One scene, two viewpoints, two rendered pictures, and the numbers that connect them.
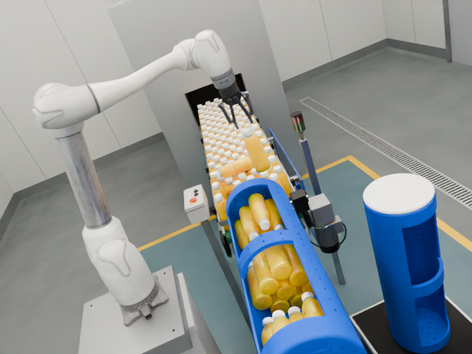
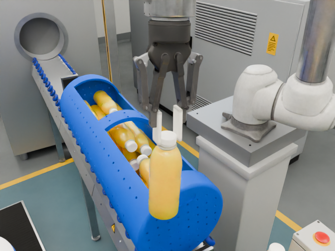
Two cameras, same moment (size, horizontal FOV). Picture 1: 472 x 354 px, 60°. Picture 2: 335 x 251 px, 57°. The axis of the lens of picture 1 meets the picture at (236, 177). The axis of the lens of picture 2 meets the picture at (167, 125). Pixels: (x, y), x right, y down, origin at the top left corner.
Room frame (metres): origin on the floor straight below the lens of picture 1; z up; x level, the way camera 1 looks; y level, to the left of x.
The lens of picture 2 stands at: (2.04, -0.38, 1.78)
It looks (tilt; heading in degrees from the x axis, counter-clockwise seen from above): 32 degrees down; 149
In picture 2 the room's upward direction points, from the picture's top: straight up
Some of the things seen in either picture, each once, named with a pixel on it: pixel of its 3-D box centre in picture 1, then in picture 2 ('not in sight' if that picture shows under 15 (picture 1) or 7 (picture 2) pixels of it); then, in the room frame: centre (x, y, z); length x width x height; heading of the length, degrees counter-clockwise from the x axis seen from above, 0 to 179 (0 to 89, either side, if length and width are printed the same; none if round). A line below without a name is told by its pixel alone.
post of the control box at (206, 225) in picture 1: (230, 279); not in sight; (1.84, 0.24, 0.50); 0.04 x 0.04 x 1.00; 88
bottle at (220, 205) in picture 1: (225, 213); not in sight; (1.75, 0.12, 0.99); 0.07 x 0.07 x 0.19
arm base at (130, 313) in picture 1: (140, 298); (245, 119); (1.23, 0.50, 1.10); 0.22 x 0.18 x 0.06; 17
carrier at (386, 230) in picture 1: (409, 269); not in sight; (1.36, -0.61, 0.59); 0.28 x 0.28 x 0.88
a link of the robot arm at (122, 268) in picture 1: (122, 267); (256, 92); (1.26, 0.51, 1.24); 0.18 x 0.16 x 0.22; 24
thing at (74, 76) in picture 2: not in sight; (72, 88); (0.30, 0.00, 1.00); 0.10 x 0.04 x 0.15; 88
